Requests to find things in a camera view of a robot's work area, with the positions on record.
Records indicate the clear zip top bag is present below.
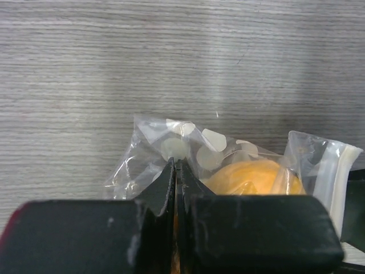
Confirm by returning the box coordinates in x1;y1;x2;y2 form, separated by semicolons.
103;115;362;232

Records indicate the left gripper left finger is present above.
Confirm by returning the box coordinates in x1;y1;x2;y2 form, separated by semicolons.
1;160;176;273

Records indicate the yellow fake fruit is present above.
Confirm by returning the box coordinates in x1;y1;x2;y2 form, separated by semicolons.
203;160;306;195

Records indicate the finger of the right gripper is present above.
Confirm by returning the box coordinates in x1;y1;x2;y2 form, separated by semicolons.
341;169;364;252

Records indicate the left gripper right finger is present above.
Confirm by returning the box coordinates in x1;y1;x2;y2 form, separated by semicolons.
176;160;344;273

